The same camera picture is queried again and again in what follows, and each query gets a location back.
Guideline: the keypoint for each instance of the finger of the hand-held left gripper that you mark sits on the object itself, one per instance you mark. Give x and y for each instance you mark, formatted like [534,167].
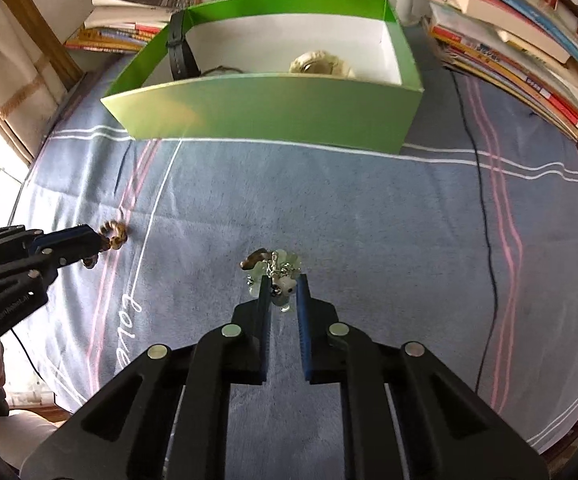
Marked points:
[69,237]
[69,257]

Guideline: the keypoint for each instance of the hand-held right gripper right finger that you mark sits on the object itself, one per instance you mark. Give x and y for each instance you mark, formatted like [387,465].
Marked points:
[303,330]

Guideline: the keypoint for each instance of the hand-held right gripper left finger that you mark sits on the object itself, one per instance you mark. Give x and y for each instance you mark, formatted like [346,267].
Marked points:
[265,327]

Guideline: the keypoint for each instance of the black wristband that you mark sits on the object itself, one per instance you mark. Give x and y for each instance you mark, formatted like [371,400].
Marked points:
[181,50]

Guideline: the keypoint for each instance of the green cardboard box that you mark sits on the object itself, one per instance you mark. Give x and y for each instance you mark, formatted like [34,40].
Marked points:
[269,105]

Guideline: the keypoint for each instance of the white wristwatch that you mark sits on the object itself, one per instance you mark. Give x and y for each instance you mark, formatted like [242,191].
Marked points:
[319,62]

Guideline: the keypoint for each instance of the beige curtain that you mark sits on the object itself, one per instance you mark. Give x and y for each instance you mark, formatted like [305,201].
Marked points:
[14,85]

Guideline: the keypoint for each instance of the leaning pile of magazines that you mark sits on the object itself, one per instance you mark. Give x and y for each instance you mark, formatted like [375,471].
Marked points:
[129,20]

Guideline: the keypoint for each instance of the tall stack of books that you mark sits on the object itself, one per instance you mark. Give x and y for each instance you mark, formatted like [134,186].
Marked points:
[509,35]

